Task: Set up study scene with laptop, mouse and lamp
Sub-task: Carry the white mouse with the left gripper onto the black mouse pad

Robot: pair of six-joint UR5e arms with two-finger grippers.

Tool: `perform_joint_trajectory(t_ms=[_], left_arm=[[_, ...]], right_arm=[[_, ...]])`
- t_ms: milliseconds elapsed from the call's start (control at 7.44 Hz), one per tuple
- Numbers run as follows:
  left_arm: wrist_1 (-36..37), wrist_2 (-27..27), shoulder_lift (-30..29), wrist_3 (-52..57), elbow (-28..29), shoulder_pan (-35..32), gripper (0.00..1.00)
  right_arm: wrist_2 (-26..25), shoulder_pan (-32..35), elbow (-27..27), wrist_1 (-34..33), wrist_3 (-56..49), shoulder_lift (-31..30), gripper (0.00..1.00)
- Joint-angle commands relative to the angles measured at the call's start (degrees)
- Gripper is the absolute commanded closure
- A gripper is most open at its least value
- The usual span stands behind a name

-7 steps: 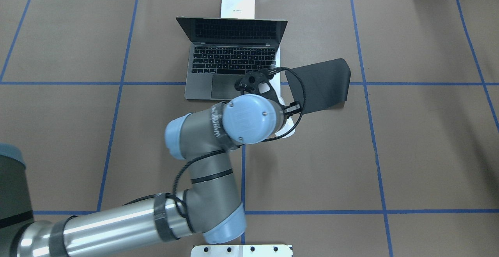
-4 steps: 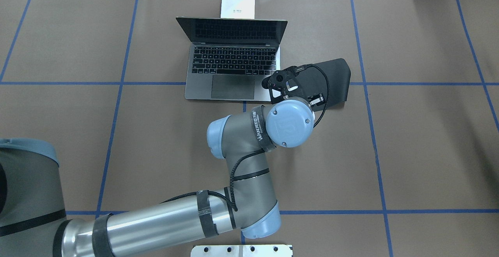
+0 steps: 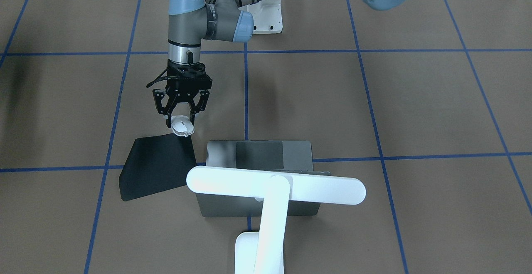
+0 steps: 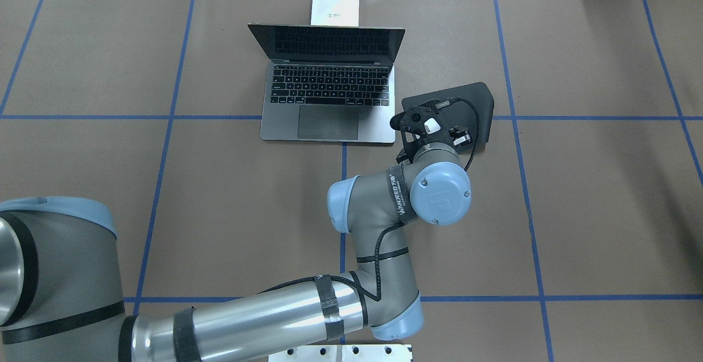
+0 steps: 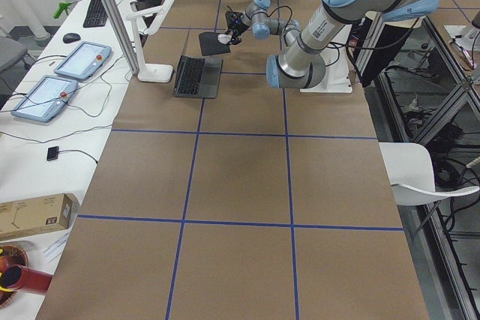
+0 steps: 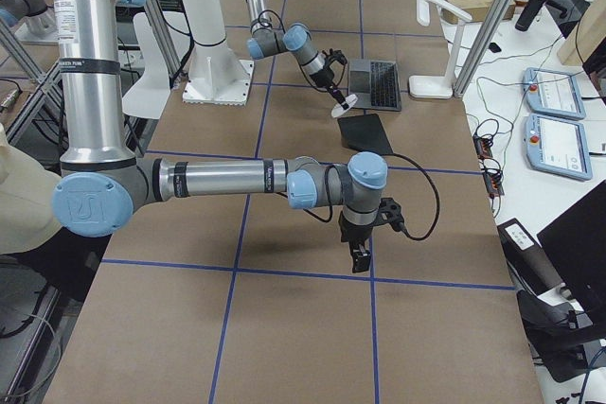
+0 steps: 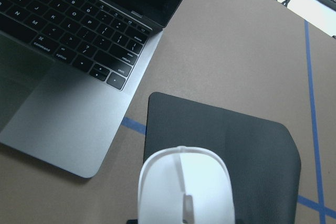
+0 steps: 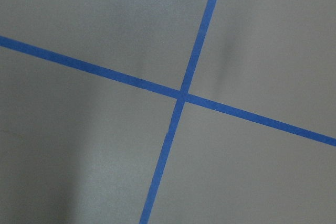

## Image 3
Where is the white desk lamp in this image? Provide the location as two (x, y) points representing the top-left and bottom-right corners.
(186, 166), (367, 274)

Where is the black mouse pad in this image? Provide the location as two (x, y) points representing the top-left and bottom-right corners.
(118, 133), (197, 201)

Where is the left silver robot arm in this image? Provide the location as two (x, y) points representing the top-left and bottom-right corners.
(153, 0), (406, 128)

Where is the white computer mouse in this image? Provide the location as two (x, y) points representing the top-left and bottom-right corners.
(170, 115), (195, 137)

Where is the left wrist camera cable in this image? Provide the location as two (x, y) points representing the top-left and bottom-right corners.
(145, 66), (171, 88)

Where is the grey laptop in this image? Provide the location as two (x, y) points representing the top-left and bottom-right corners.
(196, 140), (316, 218)

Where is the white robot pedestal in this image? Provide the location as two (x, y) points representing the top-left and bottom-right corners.
(243, 0), (283, 35)

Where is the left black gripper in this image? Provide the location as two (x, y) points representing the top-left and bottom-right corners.
(152, 59), (213, 128)

